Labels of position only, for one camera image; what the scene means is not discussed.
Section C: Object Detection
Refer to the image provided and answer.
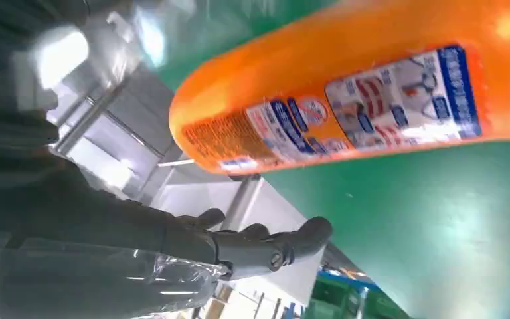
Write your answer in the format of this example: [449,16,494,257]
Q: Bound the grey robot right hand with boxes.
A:
[0,150,333,319]

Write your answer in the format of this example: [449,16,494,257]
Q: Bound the green crate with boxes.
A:
[305,277,410,319]

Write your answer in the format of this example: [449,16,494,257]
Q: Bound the orange drink bottle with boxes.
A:
[168,0,510,176]

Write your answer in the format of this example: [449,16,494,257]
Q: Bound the silver floor rail frame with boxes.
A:
[52,81,197,203]

